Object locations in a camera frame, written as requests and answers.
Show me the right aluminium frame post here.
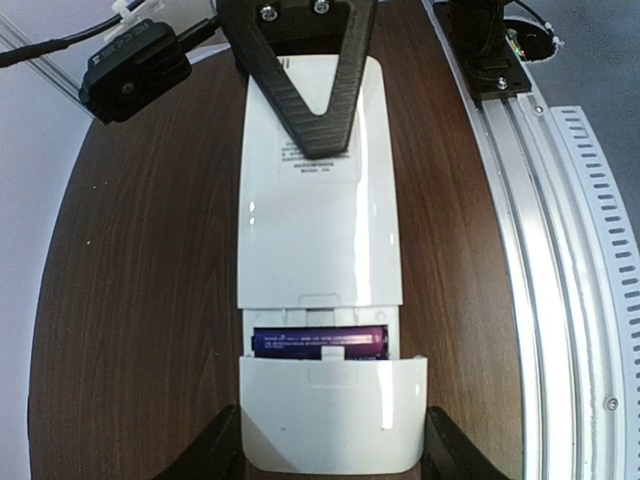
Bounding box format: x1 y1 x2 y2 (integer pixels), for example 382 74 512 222
1 14 83 109

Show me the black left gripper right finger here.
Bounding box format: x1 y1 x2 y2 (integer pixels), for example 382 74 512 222
422 406 507 480

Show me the purple battery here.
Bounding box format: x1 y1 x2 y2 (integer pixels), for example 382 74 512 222
250 325 390 360

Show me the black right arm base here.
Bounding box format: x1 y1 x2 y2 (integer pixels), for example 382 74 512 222
433 1 532 102

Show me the front aluminium rail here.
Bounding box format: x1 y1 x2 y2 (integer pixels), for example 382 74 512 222
424 1 639 479

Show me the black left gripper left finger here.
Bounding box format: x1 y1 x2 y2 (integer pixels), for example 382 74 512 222
155 405 245 480

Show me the white remote control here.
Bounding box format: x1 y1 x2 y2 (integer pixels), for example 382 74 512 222
237 58 403 359

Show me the white battery cover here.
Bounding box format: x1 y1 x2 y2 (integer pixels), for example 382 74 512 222
239 356 428 475

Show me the black right camera cable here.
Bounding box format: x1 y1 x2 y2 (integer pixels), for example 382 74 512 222
0 12 221 69

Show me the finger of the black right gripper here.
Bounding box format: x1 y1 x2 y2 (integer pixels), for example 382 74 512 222
218 1 377 160

